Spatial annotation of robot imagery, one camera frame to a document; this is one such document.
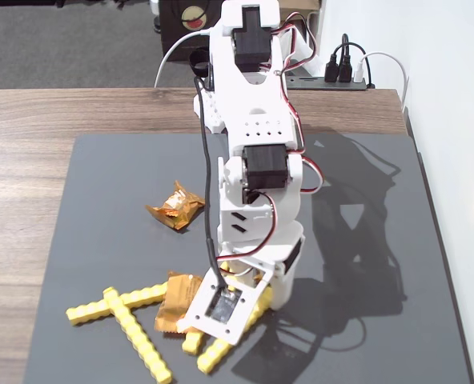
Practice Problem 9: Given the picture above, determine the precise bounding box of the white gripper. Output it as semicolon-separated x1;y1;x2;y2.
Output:
216;199;307;311

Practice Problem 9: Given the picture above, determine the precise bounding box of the yellow toy fry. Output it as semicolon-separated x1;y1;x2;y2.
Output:
196;286;274;375
66;281;170;327
182;326;204;355
102;286;173;384
219;262;238;293

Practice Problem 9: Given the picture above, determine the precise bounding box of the plain orange foil wrapper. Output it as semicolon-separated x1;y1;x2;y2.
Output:
154;270;206;334

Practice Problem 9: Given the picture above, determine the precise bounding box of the orange foil wrapper white print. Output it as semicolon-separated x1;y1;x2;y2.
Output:
145;179;206;234

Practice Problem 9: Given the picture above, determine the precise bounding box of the dark grey mat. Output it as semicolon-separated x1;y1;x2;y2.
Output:
22;134;474;384

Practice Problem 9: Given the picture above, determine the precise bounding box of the black power strip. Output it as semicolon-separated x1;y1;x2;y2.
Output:
287;75;376;91

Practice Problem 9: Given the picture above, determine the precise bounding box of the black plug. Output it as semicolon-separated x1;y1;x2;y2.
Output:
323;54;340;83
338;54;352;83

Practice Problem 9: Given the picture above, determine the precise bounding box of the black box round logo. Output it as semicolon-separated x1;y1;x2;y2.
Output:
159;0;224;62

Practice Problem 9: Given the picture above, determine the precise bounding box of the brown cardboard box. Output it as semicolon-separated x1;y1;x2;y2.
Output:
279;0;322;12

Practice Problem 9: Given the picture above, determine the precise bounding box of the red black white servo wire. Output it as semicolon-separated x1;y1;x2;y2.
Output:
283;74;308;155
216;191;279;267
271;14;322;77
299;154;326;194

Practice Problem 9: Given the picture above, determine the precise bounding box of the black camera cable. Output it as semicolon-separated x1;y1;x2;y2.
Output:
194;75;230;291

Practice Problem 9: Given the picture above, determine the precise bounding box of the white charger cable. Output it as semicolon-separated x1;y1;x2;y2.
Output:
359;50;409;117

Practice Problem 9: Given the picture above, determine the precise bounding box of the black strap loop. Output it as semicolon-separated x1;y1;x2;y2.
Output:
187;47;213;78

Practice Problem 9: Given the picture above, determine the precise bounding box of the black power cable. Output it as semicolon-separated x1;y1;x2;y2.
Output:
331;33;369;65

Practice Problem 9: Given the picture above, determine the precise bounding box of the thin white cable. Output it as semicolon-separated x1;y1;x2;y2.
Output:
154;27;222;89

